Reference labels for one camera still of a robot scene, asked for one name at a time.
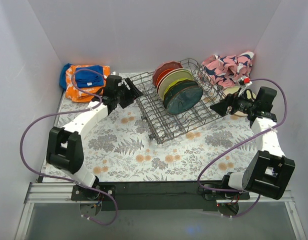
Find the cream green plate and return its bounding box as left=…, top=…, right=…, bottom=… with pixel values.
left=224, top=86, right=256, bottom=117

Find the orange plate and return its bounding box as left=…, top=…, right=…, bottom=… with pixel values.
left=156, top=68, right=173, bottom=87

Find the dark teal plate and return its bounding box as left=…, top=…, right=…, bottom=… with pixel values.
left=163, top=79, right=199, bottom=108
left=167, top=86, right=203, bottom=115

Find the pink and green branch plate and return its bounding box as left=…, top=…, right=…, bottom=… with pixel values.
left=157, top=68, right=194, bottom=100

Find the grey wire dish rack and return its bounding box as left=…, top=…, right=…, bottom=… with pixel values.
left=130, top=58, right=225, bottom=144

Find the green polka dot scalloped plate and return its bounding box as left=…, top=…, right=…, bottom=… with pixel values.
left=163, top=78, right=190, bottom=99

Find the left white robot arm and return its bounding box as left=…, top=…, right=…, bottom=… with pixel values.
left=46, top=75, right=143, bottom=200

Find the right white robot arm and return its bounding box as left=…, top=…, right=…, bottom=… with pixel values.
left=210, top=86, right=295, bottom=200

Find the pink navy floral cloth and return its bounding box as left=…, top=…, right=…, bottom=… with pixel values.
left=201, top=51, right=255, bottom=89

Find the blue folded towel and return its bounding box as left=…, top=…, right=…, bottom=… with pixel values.
left=75, top=65, right=104, bottom=89

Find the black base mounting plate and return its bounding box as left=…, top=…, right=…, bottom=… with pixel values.
left=71, top=179, right=252, bottom=211

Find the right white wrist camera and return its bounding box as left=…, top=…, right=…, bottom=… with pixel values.
left=238, top=77, right=252, bottom=97

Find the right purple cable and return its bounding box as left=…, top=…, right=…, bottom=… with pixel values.
left=197, top=78, right=287, bottom=218

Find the aluminium frame rail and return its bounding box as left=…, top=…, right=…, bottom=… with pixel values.
left=15, top=182, right=306, bottom=240

